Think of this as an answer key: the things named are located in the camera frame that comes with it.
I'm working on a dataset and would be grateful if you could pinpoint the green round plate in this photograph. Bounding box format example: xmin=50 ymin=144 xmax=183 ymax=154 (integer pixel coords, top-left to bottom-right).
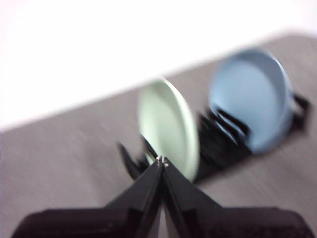
xmin=137 ymin=78 xmax=200 ymax=183

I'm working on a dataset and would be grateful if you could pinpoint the blue round plate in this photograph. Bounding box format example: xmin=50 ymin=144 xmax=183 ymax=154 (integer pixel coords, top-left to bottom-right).
xmin=208 ymin=48 xmax=294 ymax=155

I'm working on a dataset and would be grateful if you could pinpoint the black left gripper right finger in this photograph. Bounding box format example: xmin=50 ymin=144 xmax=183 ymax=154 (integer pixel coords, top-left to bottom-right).
xmin=162 ymin=158 xmax=315 ymax=238

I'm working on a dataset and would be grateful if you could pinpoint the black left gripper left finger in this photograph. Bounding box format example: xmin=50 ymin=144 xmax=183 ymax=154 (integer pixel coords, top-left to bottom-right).
xmin=9 ymin=157 xmax=163 ymax=238

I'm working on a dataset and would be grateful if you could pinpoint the black plate rack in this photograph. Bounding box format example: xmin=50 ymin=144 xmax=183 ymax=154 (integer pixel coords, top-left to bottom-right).
xmin=116 ymin=93 xmax=312 ymax=183

